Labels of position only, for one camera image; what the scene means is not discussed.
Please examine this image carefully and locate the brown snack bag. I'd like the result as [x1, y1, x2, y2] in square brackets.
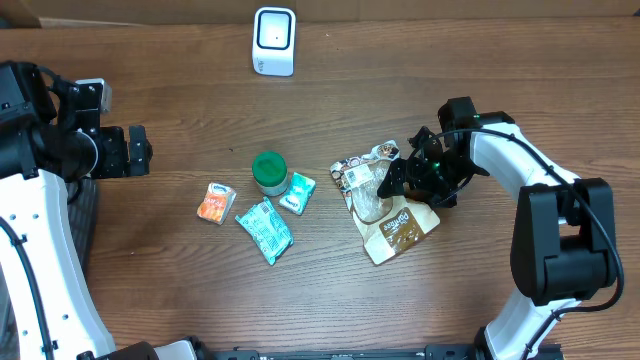
[329, 140, 440, 265]

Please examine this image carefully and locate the orange tissue packet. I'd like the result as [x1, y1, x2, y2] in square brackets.
[196, 182, 237, 225]

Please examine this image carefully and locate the teal candy packet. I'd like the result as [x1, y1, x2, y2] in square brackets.
[279, 172, 316, 215]

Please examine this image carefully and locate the green lid jar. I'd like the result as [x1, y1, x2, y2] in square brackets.
[251, 151, 289, 196]

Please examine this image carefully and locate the mint green wipes packet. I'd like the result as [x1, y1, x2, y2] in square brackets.
[235, 197, 294, 266]

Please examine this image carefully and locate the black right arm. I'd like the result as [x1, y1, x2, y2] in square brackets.
[378, 97, 624, 360]

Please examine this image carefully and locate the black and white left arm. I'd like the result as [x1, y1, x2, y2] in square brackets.
[1, 61, 210, 359]

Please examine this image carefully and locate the white barcode scanner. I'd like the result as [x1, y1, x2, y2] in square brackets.
[252, 6, 297, 77]

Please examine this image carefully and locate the grey mesh basket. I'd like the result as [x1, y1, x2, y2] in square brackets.
[66, 178, 99, 276]

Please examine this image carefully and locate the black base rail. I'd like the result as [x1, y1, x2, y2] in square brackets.
[195, 345, 490, 360]

